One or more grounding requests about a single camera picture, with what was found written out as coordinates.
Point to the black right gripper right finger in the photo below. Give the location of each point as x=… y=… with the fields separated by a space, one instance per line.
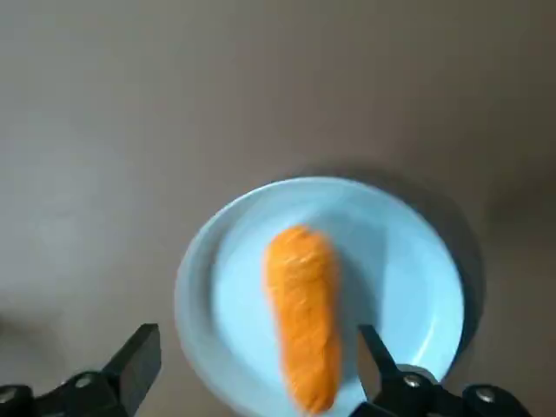
x=404 y=395

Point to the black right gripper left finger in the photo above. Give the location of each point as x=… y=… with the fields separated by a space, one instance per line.
x=108 y=391

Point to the orange corn cob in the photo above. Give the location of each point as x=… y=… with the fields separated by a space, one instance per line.
x=304 y=313

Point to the light blue plate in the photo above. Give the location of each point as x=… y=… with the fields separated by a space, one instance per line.
x=391 y=260

